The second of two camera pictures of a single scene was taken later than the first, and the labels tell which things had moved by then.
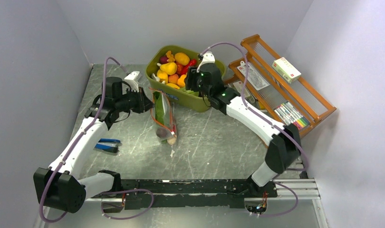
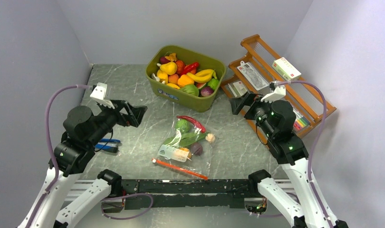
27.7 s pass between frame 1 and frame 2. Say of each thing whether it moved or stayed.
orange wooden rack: stayed
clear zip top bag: moved
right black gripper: moved
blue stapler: stayed
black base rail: stayed
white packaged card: stayed
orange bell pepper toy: stayed
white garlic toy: moved
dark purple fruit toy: moved
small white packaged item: stayed
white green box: stayed
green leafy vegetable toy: moved
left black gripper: moved
